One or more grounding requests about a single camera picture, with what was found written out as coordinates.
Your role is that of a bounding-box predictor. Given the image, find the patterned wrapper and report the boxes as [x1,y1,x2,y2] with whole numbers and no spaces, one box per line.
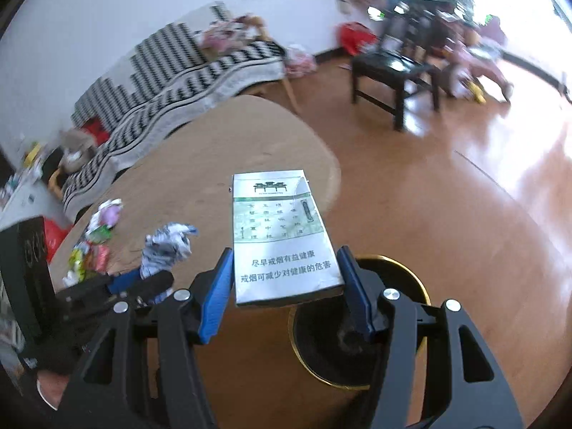
[140,223,199,280]

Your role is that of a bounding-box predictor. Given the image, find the green toy truck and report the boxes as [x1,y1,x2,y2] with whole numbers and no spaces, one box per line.
[85,226,113,245]

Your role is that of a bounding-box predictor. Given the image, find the green popcorn bag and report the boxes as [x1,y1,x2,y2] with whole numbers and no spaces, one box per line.
[67,247,86,283]

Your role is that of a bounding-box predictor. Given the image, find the white cigarette carton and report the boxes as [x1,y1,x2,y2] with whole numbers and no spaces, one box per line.
[232,169,344,307]

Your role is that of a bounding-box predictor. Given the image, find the black gold trash bin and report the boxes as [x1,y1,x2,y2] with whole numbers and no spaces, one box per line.
[288,255,430,391]

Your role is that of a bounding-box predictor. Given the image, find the red snack box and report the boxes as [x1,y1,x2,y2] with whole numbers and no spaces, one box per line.
[84,244,110,273]

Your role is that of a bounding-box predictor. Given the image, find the white paper piece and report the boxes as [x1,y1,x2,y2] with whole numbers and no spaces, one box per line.
[62,270,80,288]

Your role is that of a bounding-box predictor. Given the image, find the crumpled white tissue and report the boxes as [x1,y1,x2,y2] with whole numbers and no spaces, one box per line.
[86,198,123,235]

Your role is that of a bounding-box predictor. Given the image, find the red bear stool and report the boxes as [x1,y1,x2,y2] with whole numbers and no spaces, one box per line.
[44,218,72,262]

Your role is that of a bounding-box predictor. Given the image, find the white cabinet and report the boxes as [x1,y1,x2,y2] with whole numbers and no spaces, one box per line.
[1,164,72,230]

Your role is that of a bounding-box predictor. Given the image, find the brown teddy bear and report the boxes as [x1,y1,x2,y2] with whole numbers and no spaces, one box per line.
[59,129,97,173]

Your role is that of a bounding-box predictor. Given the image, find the red cushion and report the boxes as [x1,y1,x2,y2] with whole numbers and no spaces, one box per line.
[80,116,110,146]

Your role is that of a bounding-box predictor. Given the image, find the striped black white sofa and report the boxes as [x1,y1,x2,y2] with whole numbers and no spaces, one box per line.
[61,2,286,221]

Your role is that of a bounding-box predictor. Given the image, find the floral pillow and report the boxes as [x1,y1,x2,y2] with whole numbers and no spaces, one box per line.
[199,14,270,61]

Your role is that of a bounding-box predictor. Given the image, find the pink white plastic bag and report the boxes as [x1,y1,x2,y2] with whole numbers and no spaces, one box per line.
[285,44,317,79]

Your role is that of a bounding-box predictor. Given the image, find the yellow toy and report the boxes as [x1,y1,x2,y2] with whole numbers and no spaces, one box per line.
[466,80,486,105]

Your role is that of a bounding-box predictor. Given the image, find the red plastic bag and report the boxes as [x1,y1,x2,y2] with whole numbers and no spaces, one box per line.
[336,21,377,56]

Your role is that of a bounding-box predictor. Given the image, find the pink kids tricycle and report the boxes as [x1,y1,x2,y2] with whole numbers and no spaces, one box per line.
[441,15,514,102]

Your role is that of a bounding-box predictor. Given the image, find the black wooden chair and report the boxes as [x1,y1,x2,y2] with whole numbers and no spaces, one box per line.
[350,0,453,132]

